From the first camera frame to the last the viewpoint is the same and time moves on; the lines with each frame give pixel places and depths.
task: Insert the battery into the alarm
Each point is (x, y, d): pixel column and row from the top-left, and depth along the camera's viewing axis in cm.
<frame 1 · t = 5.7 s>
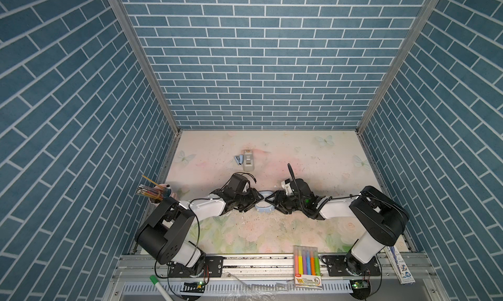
left hand: (266, 202, 87), fingers open
right hand: (268, 203, 86), fingers open
pencil cup holder: (155, 193, 82), point 12 cm above the table

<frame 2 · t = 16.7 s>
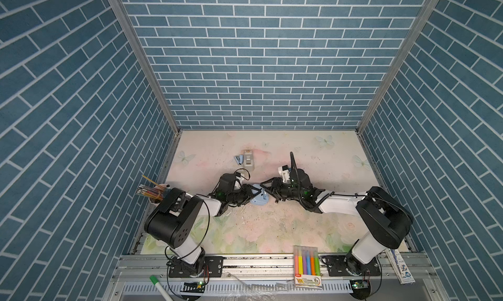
left hand: (263, 195, 88), fingers open
right hand: (263, 187, 83), fingers open
the named things where they were.

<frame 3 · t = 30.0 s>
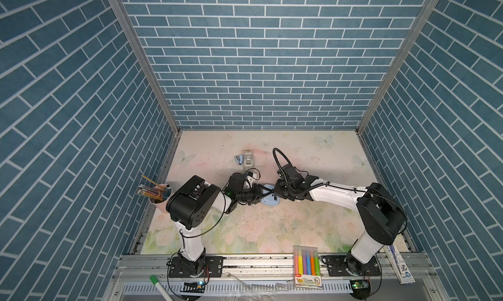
left hand: (273, 196, 88), fingers open
right hand: (273, 192, 90), fingers closed
the named things where they were.

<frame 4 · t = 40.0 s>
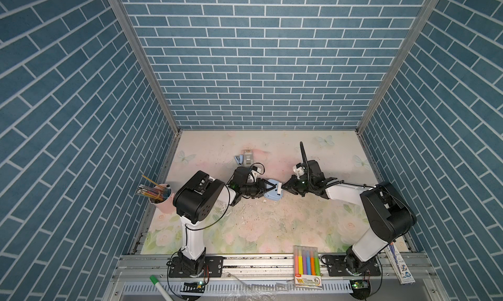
left hand: (277, 191, 90), fingers open
right hand: (282, 187, 90), fingers closed
the named things where they were.

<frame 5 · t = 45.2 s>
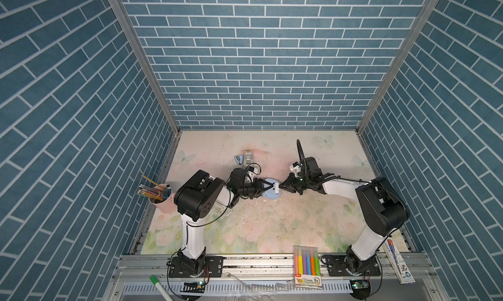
left hand: (275, 190, 90), fingers open
right hand: (279, 186, 90), fingers closed
the named things where they were.

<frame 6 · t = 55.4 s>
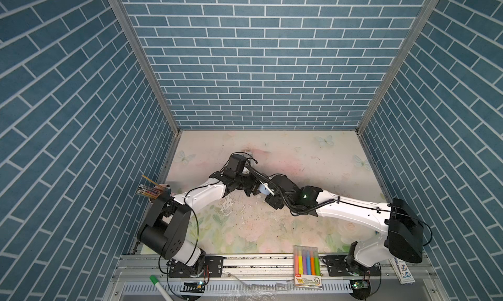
left hand: (274, 185, 81), fingers open
right hand: (275, 188, 82), fingers open
the named things where they were.

